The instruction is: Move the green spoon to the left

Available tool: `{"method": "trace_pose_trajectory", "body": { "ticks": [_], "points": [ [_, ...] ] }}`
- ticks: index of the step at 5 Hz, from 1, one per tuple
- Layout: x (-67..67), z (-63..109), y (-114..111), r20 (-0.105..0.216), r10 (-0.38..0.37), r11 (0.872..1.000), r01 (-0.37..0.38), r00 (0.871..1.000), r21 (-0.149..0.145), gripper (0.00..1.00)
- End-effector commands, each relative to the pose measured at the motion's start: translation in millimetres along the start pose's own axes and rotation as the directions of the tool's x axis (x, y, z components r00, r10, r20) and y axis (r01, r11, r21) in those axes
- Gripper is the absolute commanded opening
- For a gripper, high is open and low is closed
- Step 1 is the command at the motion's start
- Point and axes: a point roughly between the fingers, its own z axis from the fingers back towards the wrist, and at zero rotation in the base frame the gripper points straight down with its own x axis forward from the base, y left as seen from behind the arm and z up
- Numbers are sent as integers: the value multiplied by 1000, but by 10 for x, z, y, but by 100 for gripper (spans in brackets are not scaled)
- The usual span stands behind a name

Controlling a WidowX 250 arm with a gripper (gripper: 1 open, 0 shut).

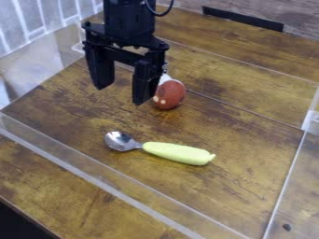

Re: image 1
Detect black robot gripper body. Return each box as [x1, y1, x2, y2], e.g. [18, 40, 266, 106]
[81, 0, 170, 68]

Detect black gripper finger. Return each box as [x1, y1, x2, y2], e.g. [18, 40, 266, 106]
[131, 59, 164, 105]
[83, 43, 114, 90]

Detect green handled metal spoon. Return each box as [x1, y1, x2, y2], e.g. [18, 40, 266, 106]
[103, 132, 216, 166]

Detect red toy mushroom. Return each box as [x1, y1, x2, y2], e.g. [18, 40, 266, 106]
[152, 74, 185, 110]

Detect black strip on table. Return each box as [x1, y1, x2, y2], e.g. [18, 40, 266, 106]
[201, 6, 284, 32]

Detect clear acrylic front barrier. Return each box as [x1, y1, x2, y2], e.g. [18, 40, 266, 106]
[0, 112, 249, 239]

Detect clear acrylic barrier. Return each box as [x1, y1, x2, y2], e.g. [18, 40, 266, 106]
[262, 87, 319, 239]
[0, 112, 249, 239]

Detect clear acrylic right barrier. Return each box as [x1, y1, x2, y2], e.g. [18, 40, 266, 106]
[262, 87, 319, 239]

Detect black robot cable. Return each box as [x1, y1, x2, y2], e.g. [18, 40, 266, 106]
[142, 0, 176, 18]

